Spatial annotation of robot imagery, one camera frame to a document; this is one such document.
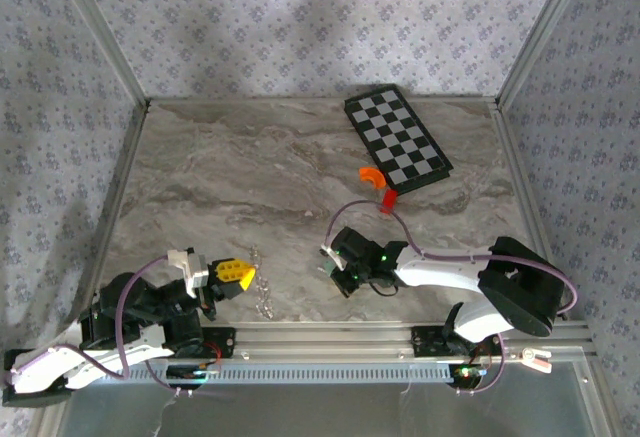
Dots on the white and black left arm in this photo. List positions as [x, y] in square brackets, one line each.
[50, 372]

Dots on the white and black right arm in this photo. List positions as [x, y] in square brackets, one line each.
[440, 272]

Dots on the red plastic block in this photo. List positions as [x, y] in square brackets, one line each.
[388, 201]

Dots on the small circuit board with LED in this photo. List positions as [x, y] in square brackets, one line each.
[195, 373]
[467, 372]

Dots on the orange curved plastic piece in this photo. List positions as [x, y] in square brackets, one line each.
[370, 174]

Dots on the black and grey chessboard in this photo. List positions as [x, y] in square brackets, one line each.
[400, 137]

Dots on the grey metal sheet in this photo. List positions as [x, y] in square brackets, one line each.
[325, 412]

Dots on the white and red tag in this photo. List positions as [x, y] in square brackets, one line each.
[537, 359]

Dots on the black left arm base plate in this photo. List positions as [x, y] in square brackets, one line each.
[227, 342]

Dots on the aluminium mounting rail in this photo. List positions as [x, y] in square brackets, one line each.
[325, 337]

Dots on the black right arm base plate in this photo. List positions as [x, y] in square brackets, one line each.
[425, 342]

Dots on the aluminium table side rail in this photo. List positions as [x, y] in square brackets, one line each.
[121, 182]
[514, 157]

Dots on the aluminium frame post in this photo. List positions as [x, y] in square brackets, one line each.
[103, 32]
[542, 32]

